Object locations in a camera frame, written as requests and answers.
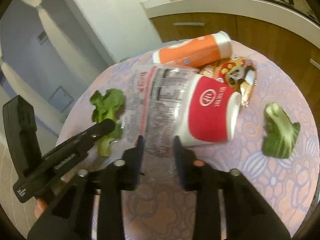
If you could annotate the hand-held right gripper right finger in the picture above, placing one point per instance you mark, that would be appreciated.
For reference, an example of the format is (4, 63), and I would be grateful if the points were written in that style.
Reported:
(178, 150)

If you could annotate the grey wall access panel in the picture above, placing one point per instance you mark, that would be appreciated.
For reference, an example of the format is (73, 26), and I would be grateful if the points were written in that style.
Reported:
(61, 98)

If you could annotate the clear printed plastic wrapper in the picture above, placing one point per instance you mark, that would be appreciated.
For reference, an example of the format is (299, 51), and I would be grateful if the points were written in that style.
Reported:
(155, 100)

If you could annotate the red and white paper cup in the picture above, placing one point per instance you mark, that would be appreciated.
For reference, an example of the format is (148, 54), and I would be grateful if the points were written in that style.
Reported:
(212, 115)

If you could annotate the green vegetable leaf piece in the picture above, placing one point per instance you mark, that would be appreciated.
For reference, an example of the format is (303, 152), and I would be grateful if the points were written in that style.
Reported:
(278, 135)

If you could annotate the wooden kitchen cabinet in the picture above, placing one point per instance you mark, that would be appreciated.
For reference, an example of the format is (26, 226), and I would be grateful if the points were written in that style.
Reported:
(250, 27)

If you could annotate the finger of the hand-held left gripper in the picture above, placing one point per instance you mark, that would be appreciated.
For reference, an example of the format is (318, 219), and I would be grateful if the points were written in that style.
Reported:
(100, 130)

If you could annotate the orange plastic bottle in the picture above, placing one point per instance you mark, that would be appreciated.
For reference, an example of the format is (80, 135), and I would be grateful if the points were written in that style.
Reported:
(190, 50)

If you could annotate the person's left hand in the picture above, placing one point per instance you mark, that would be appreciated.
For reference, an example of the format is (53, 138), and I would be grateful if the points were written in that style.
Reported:
(40, 207)

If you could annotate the grey wall socket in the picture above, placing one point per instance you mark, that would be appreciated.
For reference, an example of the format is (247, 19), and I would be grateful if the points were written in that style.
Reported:
(42, 38)

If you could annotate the panda print snack wrapper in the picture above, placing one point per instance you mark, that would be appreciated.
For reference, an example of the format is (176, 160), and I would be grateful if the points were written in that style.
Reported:
(237, 75)

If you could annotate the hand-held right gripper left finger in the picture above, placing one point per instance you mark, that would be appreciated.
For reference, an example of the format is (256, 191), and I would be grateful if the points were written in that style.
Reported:
(140, 146)

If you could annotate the green vegetable stalk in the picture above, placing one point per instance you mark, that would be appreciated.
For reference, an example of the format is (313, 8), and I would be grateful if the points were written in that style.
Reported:
(107, 105)

